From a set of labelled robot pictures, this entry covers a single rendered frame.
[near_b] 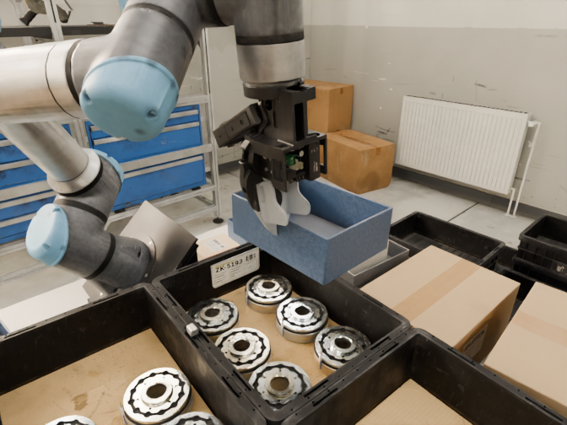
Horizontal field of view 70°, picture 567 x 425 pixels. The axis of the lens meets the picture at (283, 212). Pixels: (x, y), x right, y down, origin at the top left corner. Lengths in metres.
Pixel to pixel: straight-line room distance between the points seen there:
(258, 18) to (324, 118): 3.50
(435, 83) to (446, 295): 2.94
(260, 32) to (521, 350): 0.63
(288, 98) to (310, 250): 0.20
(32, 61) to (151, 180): 2.27
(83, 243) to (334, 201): 0.54
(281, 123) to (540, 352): 0.57
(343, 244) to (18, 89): 0.40
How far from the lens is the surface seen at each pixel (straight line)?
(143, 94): 0.37
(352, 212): 0.66
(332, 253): 0.53
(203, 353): 0.66
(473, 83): 3.59
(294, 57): 0.45
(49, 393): 0.82
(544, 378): 0.76
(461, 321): 0.88
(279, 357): 0.78
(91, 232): 0.95
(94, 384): 0.81
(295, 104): 0.44
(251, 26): 0.45
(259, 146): 0.48
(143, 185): 2.69
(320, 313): 0.83
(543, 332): 0.85
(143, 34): 0.41
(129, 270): 0.99
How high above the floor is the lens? 1.39
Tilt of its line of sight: 26 degrees down
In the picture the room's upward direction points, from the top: straight up
